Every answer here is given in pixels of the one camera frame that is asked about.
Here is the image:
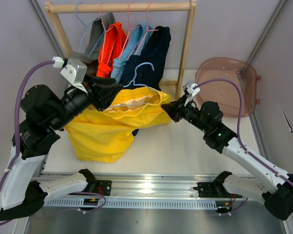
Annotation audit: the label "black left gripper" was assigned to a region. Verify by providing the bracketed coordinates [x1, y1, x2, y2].
[49, 73, 123, 131]

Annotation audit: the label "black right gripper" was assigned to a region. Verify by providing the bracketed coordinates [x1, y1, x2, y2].
[161, 94, 209, 134]

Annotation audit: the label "blue wire hanger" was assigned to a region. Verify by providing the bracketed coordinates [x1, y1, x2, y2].
[109, 62, 159, 109]

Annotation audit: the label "yellow shorts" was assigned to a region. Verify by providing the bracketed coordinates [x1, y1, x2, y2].
[65, 87, 171, 163]

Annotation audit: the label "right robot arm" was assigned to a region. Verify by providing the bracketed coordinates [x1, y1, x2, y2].
[162, 97, 293, 220]

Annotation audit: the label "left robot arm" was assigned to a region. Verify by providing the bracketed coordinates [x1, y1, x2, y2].
[0, 78, 123, 224]

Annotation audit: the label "grey shorts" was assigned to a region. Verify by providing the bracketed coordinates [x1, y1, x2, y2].
[70, 12, 116, 77]

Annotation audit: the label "navy blue shorts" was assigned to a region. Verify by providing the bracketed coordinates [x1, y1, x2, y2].
[120, 26, 171, 91]

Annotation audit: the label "light blue shorts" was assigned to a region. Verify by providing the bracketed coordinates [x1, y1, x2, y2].
[110, 21, 153, 83]

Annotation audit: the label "orange shorts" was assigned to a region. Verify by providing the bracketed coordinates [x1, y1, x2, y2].
[96, 22, 127, 78]

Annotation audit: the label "pink hanger of orange shorts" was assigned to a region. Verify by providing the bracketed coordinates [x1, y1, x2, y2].
[99, 2, 115, 65]

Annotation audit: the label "pink hanger of navy shorts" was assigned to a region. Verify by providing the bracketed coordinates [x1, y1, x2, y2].
[131, 1, 157, 55]

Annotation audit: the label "blue hanger of grey shorts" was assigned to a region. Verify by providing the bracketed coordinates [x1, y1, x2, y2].
[75, 2, 104, 59]

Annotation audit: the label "translucent pink plastic basket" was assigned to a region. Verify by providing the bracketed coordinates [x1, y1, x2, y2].
[195, 57, 261, 118]

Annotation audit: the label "wooden clothes rack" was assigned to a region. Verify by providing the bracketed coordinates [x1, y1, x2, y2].
[44, 0, 197, 98]

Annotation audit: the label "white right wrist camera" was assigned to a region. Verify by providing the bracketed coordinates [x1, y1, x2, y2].
[182, 81, 200, 106]

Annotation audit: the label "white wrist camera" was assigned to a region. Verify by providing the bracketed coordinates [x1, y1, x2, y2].
[52, 57, 88, 94]
[182, 81, 200, 106]

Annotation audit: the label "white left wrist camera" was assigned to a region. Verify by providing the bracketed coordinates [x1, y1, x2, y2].
[52, 57, 88, 94]

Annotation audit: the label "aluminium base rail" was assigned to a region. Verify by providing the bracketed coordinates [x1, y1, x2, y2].
[95, 173, 217, 199]

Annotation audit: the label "slotted cable duct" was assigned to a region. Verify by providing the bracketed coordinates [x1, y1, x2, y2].
[45, 197, 217, 210]

